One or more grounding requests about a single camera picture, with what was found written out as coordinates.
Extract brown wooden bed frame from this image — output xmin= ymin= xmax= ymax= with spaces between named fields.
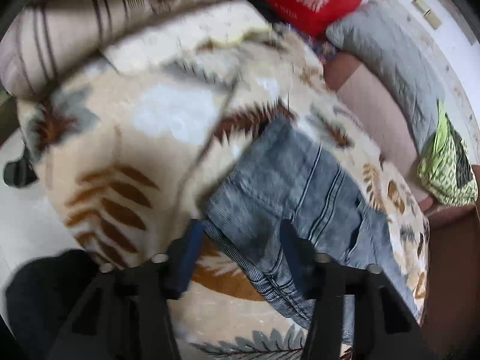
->
xmin=421 ymin=206 xmax=479 ymax=359

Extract leaf-print fleece blanket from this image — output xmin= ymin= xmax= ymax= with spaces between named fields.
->
xmin=16 ymin=22 xmax=431 ymax=360

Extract cream small-print quilt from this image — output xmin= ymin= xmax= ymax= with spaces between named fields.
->
xmin=101 ymin=0 xmax=272 ymax=75

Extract grey quilted pillow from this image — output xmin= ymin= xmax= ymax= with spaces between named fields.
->
xmin=325 ymin=2 xmax=445 ymax=155

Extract brown striped folded bedding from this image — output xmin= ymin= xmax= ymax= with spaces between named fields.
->
xmin=1 ymin=0 xmax=225 ymax=99

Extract dark slipper on floor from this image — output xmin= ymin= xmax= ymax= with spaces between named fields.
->
xmin=3 ymin=157 xmax=38 ymax=189

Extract grey-blue denim pants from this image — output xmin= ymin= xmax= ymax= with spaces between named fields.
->
xmin=204 ymin=118 xmax=421 ymax=328

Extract pink-brown bolster cushion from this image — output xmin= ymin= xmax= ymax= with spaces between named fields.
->
xmin=324 ymin=52 xmax=476 ymax=227

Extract green patterned folded cloth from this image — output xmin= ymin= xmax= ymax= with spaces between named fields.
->
xmin=416 ymin=102 xmax=479 ymax=206

